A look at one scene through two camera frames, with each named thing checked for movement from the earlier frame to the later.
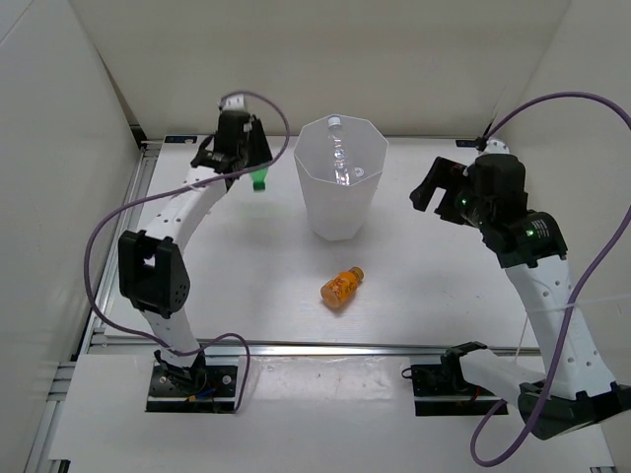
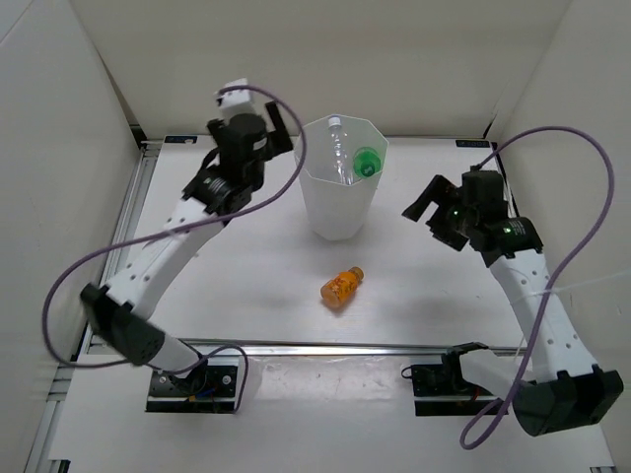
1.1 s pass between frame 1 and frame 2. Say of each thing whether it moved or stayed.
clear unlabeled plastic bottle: stayed
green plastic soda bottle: moved
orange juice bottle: stayed
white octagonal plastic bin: stayed
